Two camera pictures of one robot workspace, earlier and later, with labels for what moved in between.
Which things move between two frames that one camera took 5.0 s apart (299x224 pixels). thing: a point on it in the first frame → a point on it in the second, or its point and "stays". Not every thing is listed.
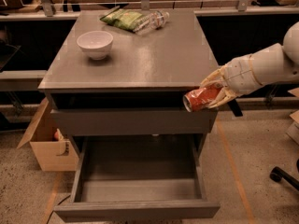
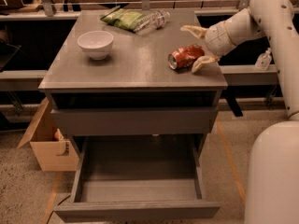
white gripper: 239,75 → 217,39
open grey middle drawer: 132,177 stays
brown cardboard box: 53,152 stays
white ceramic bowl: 96,43 stays
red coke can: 198,98 → 182,58
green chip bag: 122,18 stays
